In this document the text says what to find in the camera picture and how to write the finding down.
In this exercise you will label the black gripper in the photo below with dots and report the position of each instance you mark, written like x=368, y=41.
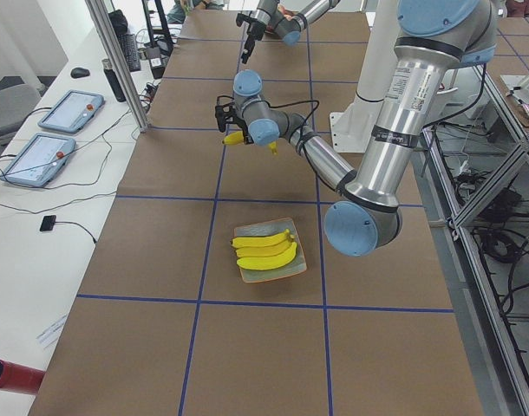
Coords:
x=244, y=131
x=252, y=28

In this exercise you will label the yellow banana dark tip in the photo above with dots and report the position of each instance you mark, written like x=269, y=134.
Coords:
x=265, y=251

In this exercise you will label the bright yellow banana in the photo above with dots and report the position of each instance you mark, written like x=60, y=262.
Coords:
x=268, y=263

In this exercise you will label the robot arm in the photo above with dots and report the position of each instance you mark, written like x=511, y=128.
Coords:
x=431, y=37
x=267, y=15

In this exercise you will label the grey square plate orange rim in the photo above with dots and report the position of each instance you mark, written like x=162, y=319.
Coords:
x=295, y=267

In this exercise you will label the person in white shirt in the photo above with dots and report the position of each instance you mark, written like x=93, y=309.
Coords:
x=177, y=13

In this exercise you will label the black keyboard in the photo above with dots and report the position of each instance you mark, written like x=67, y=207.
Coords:
x=129, y=50

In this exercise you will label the dark water bottle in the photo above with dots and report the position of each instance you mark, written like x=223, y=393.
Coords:
x=112, y=80

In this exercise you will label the teach pendant red button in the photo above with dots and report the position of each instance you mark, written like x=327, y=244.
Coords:
x=72, y=112

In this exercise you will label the black computer mouse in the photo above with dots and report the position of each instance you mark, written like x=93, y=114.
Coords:
x=78, y=72

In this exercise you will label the small black device on table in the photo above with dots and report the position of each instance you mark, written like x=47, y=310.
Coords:
x=48, y=223

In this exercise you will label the brown table mat blue grid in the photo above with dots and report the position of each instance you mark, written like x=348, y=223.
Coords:
x=213, y=291

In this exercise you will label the white paper sheets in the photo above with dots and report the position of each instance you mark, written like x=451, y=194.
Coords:
x=51, y=333

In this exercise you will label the red object at edge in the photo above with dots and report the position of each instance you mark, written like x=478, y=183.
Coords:
x=17, y=378

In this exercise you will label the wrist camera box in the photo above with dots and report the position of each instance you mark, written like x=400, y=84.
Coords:
x=243, y=17
x=225, y=115

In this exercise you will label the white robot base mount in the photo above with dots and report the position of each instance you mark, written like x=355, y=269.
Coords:
x=351, y=129

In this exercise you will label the aluminium frame post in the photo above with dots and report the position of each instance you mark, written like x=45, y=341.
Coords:
x=99, y=15

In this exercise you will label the aluminium side frame rails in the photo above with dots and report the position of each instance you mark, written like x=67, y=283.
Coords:
x=478, y=157

